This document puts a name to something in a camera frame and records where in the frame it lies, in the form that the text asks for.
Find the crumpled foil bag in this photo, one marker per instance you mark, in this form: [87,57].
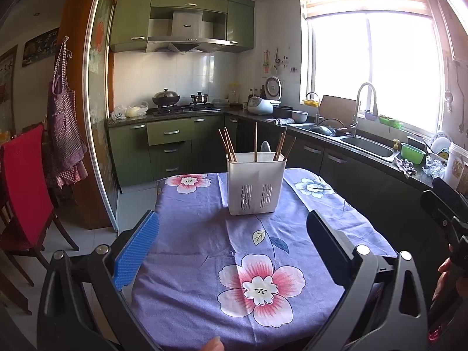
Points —
[433,169]

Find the green base cabinets under stove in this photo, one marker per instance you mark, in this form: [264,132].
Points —
[172,131]

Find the white plates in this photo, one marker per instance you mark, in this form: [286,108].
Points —
[440,142]

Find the person's left hand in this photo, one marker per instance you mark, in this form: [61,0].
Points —
[214,344]

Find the framed wall picture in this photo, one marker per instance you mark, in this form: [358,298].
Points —
[7,87]

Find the green dish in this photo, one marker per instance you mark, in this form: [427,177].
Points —
[389,121]

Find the white bucket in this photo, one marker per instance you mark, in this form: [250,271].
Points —
[455,168]

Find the hanging ladle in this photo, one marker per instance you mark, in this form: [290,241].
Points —
[448,97]

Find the purple floral tablecloth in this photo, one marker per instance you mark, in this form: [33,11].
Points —
[204,234]

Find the kitchen window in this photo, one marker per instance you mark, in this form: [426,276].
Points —
[376,69]

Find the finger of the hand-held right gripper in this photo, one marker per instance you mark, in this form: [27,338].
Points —
[435,208]

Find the grey bowl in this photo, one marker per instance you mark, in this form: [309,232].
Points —
[299,116]

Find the green plastic basin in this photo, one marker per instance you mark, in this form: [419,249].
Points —
[412,153]

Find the white plastic utensil holder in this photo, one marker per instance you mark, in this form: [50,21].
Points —
[256,175]

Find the dark sauce bottles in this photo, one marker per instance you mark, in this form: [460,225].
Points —
[256,93]

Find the black wok with lid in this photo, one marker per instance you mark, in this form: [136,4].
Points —
[166,98]

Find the grey rice paddle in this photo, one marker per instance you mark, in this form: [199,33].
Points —
[265,147]

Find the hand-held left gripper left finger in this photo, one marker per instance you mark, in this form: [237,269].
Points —
[135,252]

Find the dark wall poster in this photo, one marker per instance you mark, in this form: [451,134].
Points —
[40,45]

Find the gas stove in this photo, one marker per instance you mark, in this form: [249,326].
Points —
[186,109]

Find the small chrome faucet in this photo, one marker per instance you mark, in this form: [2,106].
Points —
[317,111]

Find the yellow sink caddy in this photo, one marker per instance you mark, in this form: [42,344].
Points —
[311,101]

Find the black pot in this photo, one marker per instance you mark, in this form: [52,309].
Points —
[282,112]

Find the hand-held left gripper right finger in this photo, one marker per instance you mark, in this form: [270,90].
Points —
[329,248]

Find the white plastic bag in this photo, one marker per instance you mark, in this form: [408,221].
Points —
[133,111]

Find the green upper cabinets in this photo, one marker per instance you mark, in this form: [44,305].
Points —
[131,18]

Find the black pan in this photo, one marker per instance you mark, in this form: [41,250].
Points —
[327,129]

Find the patterned dish rag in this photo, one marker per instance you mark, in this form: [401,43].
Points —
[406,167]

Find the glass jar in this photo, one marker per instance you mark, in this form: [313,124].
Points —
[233,93]

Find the grooved brown wooden chopstick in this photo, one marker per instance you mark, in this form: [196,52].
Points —
[231,145]

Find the tall chrome faucet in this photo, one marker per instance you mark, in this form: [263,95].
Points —
[360,91]

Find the checkered apron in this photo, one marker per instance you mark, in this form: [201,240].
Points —
[64,128]

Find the wooden cutting board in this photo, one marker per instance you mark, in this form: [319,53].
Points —
[336,108]

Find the steel range hood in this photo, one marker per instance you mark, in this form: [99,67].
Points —
[186,25]

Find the steel double sink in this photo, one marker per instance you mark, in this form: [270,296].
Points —
[365,148]

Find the person's right hand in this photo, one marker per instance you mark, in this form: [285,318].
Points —
[444,278]

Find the wooden pillar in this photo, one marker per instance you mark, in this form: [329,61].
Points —
[78,62]

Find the red chair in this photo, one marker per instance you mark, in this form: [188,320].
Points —
[22,175]

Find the dark base cabinets under sink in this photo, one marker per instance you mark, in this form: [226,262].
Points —
[365,175]

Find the tapered light wooden chopstick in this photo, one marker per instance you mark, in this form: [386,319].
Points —
[289,149]

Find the white rice cooker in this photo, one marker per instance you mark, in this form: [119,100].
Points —
[259,105]

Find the sliding glass door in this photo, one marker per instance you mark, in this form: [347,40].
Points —
[100,80]

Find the small dark pot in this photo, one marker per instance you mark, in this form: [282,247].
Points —
[199,98]

